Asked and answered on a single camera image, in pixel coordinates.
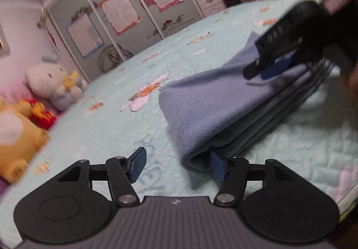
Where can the framed wedding photo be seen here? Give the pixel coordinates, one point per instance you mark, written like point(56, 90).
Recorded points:
point(4, 40)

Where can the white drawer cabinet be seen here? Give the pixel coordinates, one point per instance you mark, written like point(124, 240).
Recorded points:
point(209, 2)

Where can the bee print quilted bedspread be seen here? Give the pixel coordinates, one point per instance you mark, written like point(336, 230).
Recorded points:
point(112, 125)

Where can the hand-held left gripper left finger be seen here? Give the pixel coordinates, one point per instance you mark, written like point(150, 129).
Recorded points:
point(138, 163)

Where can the red plush toy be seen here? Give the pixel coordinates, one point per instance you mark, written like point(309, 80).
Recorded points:
point(42, 114)

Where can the small yellow plush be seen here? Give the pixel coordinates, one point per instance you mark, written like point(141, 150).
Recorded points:
point(71, 79)

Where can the white cat plush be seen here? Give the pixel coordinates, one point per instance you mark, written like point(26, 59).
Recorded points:
point(47, 81)

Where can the red bordered wall poster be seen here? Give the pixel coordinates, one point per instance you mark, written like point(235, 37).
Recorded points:
point(120, 12)

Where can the wardrobe with sliding doors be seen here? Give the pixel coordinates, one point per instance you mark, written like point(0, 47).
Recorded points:
point(112, 42)

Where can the blue knit sweater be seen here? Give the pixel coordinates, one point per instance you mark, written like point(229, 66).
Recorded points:
point(218, 103)

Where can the large yellow plush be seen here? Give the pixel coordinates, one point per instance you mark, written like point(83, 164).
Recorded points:
point(19, 139)

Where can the blue bordered wall calendar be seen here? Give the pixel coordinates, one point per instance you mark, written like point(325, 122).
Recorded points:
point(85, 35)

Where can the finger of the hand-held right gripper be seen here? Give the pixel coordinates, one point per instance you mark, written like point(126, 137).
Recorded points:
point(275, 68)
point(279, 37)

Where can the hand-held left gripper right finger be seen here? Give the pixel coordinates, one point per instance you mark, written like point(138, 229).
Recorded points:
point(216, 166)

